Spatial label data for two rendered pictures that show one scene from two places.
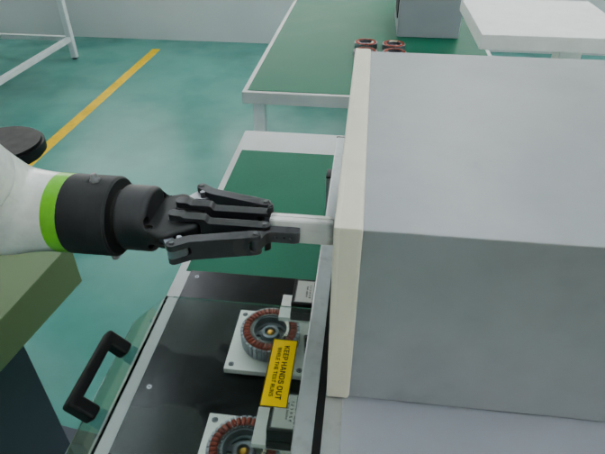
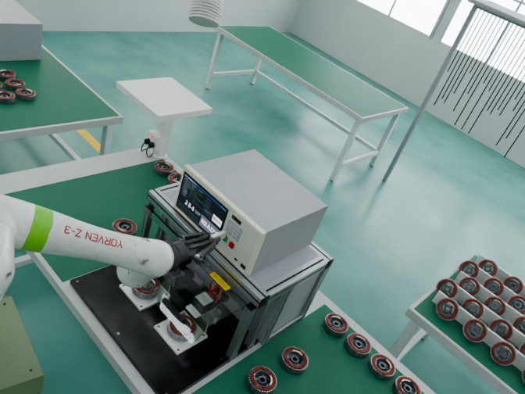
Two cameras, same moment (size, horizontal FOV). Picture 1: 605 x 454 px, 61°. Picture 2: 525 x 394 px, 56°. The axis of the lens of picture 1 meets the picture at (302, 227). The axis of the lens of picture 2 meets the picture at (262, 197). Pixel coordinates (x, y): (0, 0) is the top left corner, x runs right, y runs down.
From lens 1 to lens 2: 1.43 m
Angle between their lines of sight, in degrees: 52
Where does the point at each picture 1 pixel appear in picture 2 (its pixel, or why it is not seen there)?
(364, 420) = (257, 277)
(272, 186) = not seen: hidden behind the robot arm
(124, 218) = (183, 254)
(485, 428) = (276, 266)
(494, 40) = (163, 118)
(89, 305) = not seen: outside the picture
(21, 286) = (18, 327)
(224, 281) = (93, 277)
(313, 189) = (73, 209)
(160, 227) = (191, 252)
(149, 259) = not seen: outside the picture
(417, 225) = (272, 227)
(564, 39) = (188, 112)
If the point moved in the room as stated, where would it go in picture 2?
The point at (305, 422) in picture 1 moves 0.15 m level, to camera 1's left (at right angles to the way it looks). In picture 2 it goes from (248, 284) to (221, 303)
